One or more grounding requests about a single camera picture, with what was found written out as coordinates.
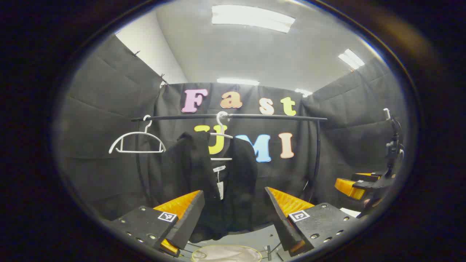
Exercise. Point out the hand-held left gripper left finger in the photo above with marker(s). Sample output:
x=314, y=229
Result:
x=191, y=218

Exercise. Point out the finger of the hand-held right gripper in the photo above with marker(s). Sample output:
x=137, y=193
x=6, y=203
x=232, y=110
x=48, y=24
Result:
x=366, y=177
x=347, y=187

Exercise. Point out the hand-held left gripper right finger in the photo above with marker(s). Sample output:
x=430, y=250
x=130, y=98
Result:
x=280, y=222

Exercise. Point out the black knit cardigan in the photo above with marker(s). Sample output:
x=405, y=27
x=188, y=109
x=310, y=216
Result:
x=189, y=171

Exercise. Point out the white plastic hanger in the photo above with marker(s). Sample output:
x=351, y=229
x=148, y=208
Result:
x=220, y=118
x=136, y=133

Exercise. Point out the black backdrop cloth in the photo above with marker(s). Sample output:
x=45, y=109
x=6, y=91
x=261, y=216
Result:
x=109, y=109

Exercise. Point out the black clothes rail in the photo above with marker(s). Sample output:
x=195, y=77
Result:
x=276, y=117

